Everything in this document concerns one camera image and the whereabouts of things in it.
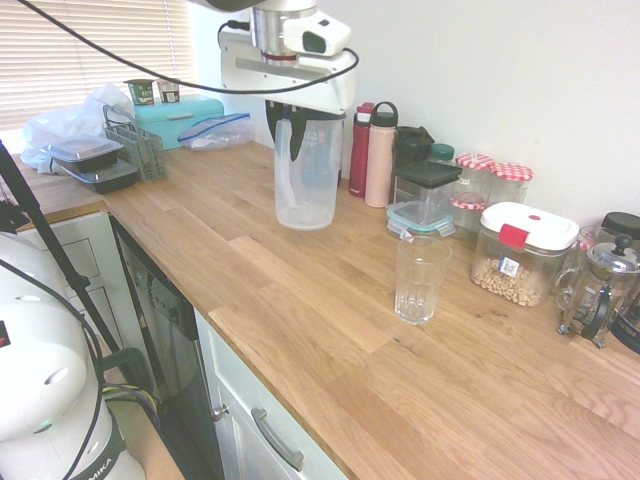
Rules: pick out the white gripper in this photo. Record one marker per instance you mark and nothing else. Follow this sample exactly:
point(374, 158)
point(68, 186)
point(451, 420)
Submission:
point(290, 82)

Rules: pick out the translucent plastic pitcher blue lid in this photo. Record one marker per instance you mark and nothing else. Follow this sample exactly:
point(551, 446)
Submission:
point(305, 190)

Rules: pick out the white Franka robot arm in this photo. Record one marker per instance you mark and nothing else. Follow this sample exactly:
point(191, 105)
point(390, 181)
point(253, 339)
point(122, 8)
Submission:
point(35, 350)

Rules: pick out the red water bottle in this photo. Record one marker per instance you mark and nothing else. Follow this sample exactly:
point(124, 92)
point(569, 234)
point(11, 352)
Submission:
point(359, 160)

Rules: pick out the clear zip bag blue seal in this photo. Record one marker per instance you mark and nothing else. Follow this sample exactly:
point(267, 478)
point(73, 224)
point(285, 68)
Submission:
point(220, 132)

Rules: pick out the pink bottle black lid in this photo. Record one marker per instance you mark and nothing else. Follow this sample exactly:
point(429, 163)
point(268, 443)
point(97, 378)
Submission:
point(379, 170)

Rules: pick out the teal bread box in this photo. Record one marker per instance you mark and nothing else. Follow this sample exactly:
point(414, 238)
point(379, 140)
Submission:
point(165, 120)

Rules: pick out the brown yogurt cup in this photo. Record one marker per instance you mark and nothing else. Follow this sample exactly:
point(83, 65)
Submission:
point(169, 91)

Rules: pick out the dark green shaker bottle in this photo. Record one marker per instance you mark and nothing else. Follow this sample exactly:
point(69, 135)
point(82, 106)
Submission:
point(412, 145)

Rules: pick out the grey cutlery basket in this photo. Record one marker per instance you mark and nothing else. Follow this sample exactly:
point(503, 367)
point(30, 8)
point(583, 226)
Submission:
point(145, 157)

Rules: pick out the square canister dark lid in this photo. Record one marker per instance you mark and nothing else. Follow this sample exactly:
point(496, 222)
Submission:
point(425, 175)

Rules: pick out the green yogurt cup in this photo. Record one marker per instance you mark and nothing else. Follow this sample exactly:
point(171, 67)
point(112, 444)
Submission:
point(139, 92)

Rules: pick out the clear jar green lid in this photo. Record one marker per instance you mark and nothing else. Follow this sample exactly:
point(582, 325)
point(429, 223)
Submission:
point(442, 152)

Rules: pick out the glass food container teal lid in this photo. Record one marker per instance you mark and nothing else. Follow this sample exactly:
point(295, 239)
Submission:
point(420, 220)

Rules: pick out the black takeout container clear lid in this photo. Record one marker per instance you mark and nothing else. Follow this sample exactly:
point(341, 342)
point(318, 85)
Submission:
point(105, 179)
point(82, 152)

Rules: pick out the tall jar red checkered lid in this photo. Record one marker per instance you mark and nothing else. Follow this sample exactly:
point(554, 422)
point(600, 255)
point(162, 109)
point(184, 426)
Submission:
point(475, 167)
point(511, 182)

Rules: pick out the small jar red checkered lid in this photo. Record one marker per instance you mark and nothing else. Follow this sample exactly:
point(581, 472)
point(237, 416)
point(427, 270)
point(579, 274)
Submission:
point(467, 212)

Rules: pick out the clear drinking glass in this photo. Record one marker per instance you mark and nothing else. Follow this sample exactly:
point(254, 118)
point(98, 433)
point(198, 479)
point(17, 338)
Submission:
point(422, 280)

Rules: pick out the white plastic bag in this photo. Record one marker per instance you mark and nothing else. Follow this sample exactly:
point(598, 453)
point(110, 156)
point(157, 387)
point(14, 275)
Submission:
point(70, 122)

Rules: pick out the black dishwasher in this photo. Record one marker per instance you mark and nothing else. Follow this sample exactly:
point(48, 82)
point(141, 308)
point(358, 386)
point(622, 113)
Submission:
point(165, 320)

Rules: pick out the beige window blinds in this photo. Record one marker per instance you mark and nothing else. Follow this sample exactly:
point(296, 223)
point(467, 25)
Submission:
point(60, 65)

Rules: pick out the white cabinet panelled door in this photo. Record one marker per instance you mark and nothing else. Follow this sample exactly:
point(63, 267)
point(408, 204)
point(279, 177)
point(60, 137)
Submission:
point(80, 250)

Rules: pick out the cereal container white red lid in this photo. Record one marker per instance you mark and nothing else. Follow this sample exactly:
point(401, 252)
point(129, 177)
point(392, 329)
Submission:
point(525, 250)

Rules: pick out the white cabinet drawer front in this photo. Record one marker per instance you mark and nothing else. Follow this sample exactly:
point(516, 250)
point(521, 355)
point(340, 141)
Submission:
point(245, 400)

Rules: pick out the silver cabinet knob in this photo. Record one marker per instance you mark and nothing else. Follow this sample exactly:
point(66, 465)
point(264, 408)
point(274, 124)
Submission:
point(220, 412)

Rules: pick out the clear glass mug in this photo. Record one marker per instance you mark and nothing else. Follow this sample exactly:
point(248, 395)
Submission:
point(592, 237)

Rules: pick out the black lidded jar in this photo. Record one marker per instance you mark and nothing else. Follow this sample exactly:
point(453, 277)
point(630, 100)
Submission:
point(622, 222)

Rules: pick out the glass French press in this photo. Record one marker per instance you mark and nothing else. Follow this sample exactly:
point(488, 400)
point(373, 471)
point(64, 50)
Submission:
point(600, 285)

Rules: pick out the black coffee appliance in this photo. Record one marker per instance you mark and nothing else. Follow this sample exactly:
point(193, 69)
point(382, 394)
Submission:
point(627, 325)

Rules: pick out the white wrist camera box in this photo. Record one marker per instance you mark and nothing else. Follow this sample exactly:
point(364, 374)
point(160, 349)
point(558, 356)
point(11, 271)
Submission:
point(315, 35)

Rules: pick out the black camera tripod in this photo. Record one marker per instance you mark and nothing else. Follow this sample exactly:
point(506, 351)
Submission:
point(50, 235)

